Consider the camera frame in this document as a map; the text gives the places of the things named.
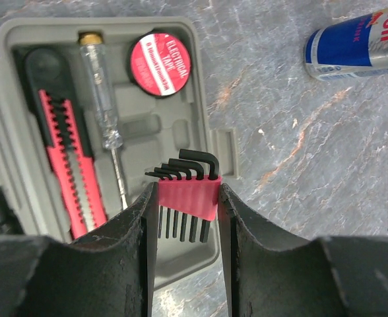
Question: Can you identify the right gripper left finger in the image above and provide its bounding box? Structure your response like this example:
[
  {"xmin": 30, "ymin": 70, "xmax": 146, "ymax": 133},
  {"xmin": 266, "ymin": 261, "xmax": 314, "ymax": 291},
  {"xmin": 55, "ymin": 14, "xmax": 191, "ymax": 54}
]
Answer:
[{"xmin": 0, "ymin": 182, "xmax": 158, "ymax": 316}]

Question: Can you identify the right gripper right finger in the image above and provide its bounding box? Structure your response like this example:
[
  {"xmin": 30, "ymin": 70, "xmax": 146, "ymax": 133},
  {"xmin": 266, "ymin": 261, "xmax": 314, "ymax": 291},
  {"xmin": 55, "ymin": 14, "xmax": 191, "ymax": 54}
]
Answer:
[{"xmin": 218, "ymin": 184, "xmax": 388, "ymax": 316}]

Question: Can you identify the red black hex key set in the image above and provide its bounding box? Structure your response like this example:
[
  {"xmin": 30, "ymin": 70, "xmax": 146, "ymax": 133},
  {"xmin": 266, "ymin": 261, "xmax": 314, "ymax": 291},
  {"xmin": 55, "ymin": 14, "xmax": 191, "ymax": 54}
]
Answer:
[{"xmin": 145, "ymin": 149, "xmax": 222, "ymax": 244}]

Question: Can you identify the thin metal rod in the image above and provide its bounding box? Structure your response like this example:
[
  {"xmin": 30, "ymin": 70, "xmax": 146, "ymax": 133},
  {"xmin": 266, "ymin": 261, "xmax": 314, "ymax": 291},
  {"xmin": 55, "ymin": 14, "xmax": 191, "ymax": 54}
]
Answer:
[{"xmin": 79, "ymin": 32, "xmax": 127, "ymax": 209}]

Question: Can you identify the grey plastic tool case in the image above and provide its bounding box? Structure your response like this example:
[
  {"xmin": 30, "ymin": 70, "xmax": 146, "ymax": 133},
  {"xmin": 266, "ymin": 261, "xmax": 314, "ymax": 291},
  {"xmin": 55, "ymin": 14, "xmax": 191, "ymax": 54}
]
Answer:
[{"xmin": 0, "ymin": 17, "xmax": 238, "ymax": 289}]

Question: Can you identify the red utility knife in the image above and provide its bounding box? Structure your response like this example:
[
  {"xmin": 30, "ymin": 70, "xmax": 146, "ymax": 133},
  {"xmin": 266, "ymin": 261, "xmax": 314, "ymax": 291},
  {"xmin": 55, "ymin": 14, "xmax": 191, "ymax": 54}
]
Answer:
[{"xmin": 22, "ymin": 47, "xmax": 107, "ymax": 239}]

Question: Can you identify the red black tape roll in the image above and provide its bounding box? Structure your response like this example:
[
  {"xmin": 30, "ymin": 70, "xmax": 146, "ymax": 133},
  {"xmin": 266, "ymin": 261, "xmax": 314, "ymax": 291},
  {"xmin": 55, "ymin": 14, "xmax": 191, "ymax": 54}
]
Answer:
[{"xmin": 127, "ymin": 30, "xmax": 192, "ymax": 98}]

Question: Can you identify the blue silver drink can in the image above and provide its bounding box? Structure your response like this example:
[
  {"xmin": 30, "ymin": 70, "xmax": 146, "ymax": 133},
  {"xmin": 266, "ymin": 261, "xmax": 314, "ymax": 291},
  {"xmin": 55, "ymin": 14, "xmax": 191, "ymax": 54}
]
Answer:
[{"xmin": 304, "ymin": 7, "xmax": 388, "ymax": 81}]

